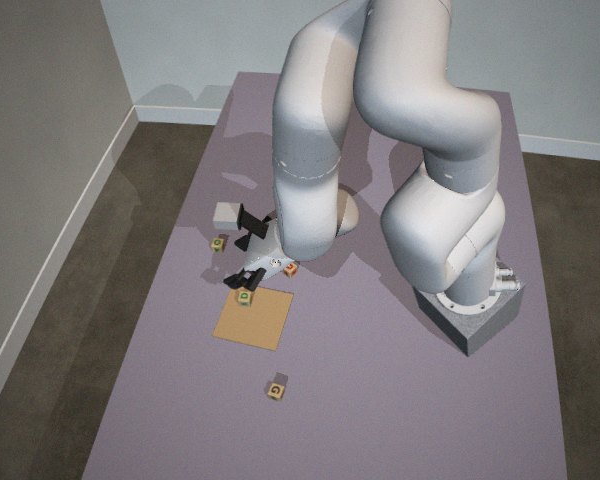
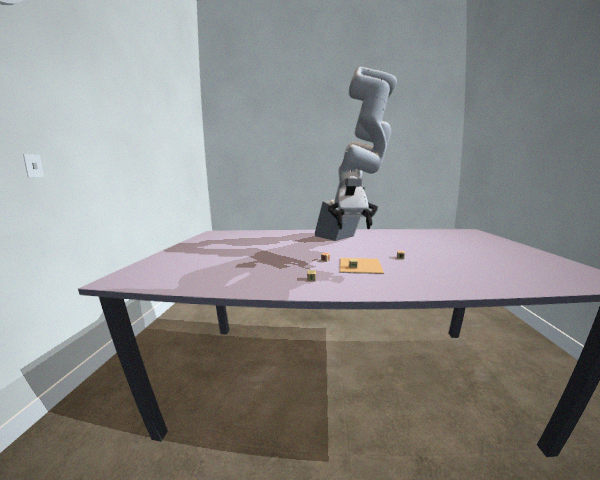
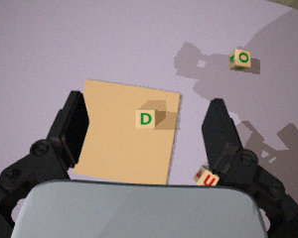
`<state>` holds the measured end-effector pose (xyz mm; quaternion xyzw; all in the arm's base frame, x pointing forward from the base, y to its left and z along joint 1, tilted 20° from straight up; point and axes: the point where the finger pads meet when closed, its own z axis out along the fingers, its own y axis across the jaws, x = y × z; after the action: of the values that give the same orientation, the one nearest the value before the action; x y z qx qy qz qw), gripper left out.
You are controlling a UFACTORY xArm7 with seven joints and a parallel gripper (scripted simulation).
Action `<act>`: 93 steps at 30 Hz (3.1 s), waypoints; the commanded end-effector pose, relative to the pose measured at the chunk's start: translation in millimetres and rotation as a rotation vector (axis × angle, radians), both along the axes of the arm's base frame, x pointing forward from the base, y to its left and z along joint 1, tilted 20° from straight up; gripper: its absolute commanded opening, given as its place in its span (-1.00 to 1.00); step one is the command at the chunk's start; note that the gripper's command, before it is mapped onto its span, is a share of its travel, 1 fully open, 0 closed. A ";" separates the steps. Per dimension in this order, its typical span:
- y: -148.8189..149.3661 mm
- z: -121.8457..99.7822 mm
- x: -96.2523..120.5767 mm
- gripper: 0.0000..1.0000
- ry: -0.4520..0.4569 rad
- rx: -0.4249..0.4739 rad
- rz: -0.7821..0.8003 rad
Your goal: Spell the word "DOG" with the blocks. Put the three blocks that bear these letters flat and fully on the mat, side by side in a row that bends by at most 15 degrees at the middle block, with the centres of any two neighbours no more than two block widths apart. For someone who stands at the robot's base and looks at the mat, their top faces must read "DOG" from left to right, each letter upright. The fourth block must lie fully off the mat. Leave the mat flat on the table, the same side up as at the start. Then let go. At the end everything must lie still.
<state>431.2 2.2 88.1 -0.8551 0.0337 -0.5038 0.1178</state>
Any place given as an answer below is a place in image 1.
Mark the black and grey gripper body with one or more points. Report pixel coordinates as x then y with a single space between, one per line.
266 253

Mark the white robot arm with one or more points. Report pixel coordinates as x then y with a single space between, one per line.
400 90

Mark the tan flat mat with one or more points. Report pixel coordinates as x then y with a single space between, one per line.
260 325

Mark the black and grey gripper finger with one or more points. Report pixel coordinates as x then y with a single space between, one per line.
250 284
243 242

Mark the beige letter block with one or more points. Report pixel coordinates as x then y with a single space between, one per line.
245 298
218 245
276 392
290 271

